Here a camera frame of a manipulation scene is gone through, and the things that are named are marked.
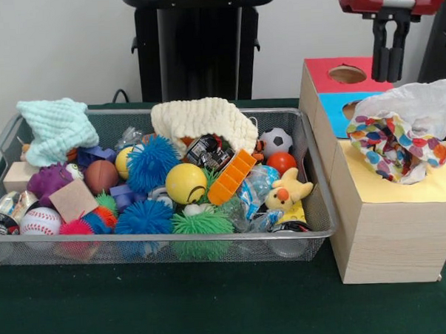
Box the white paper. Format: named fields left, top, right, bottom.
left=344, top=76, right=446, bottom=188

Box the cream knitted cloth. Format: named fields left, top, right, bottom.
left=149, top=95, right=260, bottom=159

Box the mint knitted cloth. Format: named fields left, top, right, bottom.
left=16, top=95, right=101, bottom=168

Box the wooden box with three holes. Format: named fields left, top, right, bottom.
left=296, top=52, right=446, bottom=288

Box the shallow mesh bin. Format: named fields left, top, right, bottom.
left=0, top=97, right=342, bottom=276

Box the black chair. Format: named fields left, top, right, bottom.
left=413, top=0, right=446, bottom=84

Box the black white soccer ball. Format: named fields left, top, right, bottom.
left=258, top=126, right=294, bottom=160

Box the yellow plush toy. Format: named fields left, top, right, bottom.
left=263, top=166, right=315, bottom=215

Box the orange plastic brick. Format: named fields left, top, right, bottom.
left=206, top=147, right=260, bottom=208

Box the yellow ball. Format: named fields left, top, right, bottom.
left=163, top=162, right=209, bottom=206

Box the green spiky ball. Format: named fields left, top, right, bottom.
left=169, top=206, right=237, bottom=263

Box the blue spiky ball with eyes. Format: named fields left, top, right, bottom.
left=124, top=133, right=184, bottom=197

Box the dark green tablecloth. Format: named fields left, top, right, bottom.
left=0, top=88, right=446, bottom=334

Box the white baseball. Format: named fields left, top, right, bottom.
left=18, top=206, right=63, bottom=237

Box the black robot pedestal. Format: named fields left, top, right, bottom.
left=121, top=0, right=282, bottom=106

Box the black cable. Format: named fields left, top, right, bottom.
left=111, top=87, right=141, bottom=104

